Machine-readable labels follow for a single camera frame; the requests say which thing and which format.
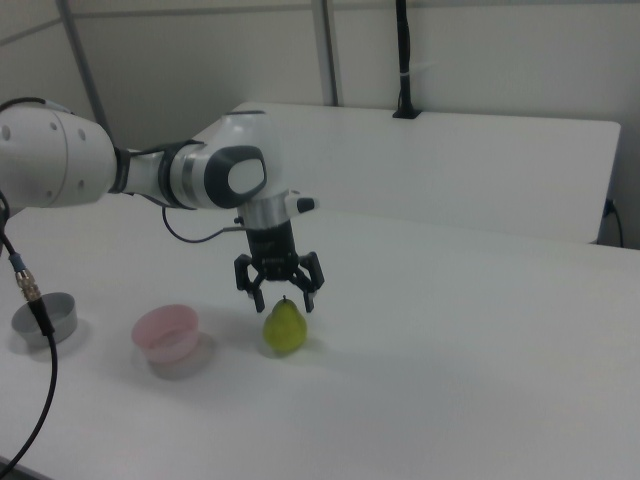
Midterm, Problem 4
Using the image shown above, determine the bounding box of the white side table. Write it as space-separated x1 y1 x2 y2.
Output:
192 101 623 246

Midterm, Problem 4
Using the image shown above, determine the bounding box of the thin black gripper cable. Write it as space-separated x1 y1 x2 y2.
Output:
161 204 250 245

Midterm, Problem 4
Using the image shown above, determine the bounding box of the grey plastic bowl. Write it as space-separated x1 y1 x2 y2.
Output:
10 292 80 350

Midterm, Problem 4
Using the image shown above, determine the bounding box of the black clamped pole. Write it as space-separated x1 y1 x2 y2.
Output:
391 0 424 121

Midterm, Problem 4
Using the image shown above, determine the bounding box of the black wall power cable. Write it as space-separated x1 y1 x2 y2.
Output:
602 198 626 248

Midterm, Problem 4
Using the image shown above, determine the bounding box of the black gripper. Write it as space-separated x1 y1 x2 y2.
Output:
233 219 326 315

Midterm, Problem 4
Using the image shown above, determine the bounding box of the pink plastic bowl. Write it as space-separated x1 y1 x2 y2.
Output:
131 303 201 364

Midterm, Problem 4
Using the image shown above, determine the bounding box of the black cable with metal connector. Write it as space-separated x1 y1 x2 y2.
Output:
0 189 61 474

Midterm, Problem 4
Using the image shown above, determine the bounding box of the green pear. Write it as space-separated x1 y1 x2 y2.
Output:
262 294 308 358

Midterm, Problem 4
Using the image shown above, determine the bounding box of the slanted grey partition post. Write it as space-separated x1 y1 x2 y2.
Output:
55 0 110 127

